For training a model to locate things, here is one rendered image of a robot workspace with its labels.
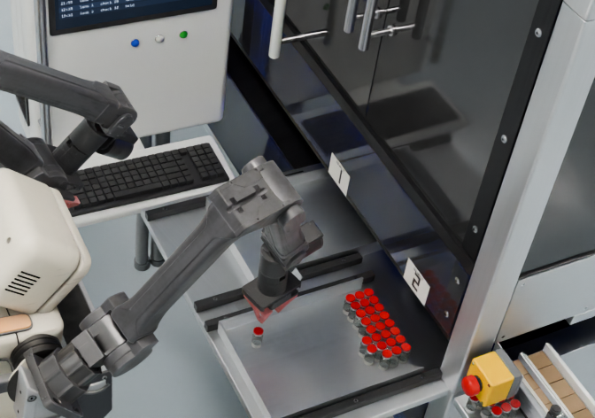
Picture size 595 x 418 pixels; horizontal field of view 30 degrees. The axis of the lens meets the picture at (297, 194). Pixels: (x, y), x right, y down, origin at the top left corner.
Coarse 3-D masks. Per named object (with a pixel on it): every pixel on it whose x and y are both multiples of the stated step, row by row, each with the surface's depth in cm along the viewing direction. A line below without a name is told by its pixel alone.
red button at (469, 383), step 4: (464, 376) 213; (468, 376) 212; (472, 376) 212; (464, 380) 212; (468, 380) 211; (472, 380) 211; (476, 380) 211; (464, 384) 212; (468, 384) 211; (472, 384) 211; (476, 384) 211; (464, 388) 212; (468, 388) 211; (472, 388) 211; (476, 388) 211; (468, 392) 212; (472, 392) 211; (476, 392) 211; (472, 396) 212
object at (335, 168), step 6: (330, 162) 250; (336, 162) 247; (330, 168) 251; (336, 168) 248; (342, 168) 245; (330, 174) 252; (336, 174) 249; (342, 174) 246; (348, 174) 244; (336, 180) 249; (342, 180) 247; (348, 180) 244; (342, 186) 248
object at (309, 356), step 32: (352, 288) 241; (224, 320) 228; (256, 320) 233; (288, 320) 234; (320, 320) 235; (256, 352) 227; (288, 352) 228; (320, 352) 229; (352, 352) 230; (256, 384) 221; (288, 384) 222; (320, 384) 223; (352, 384) 224; (384, 384) 222; (288, 416) 213
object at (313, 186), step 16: (288, 176) 261; (304, 176) 263; (320, 176) 266; (304, 192) 262; (320, 192) 263; (336, 192) 264; (304, 208) 258; (320, 208) 259; (336, 208) 260; (352, 208) 260; (320, 224) 255; (336, 224) 256; (352, 224) 257; (240, 240) 249; (256, 240) 249; (336, 240) 252; (352, 240) 253; (368, 240) 253; (240, 256) 242; (256, 256) 246; (320, 256) 248; (336, 256) 246; (256, 272) 243
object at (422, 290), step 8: (408, 264) 228; (408, 272) 229; (416, 272) 226; (408, 280) 230; (416, 280) 227; (424, 280) 224; (416, 288) 228; (424, 288) 224; (424, 296) 225; (424, 304) 226
